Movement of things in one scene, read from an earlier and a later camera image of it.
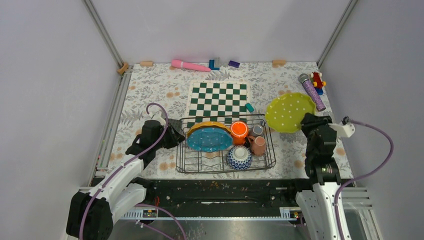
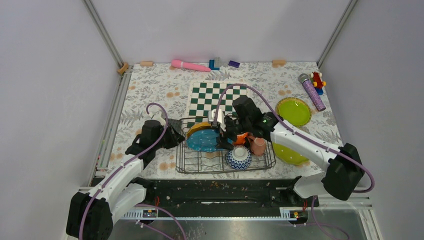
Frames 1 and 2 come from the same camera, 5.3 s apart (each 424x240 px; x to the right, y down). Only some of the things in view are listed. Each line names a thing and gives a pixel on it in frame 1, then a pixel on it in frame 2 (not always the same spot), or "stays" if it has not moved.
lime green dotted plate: x=284 y=112 to x=289 y=155
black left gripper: x=175 y=137 stays
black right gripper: x=310 y=120 to x=222 y=143
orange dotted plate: x=209 y=125 stays
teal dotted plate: x=210 y=140 stays
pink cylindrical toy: x=177 y=63 stays
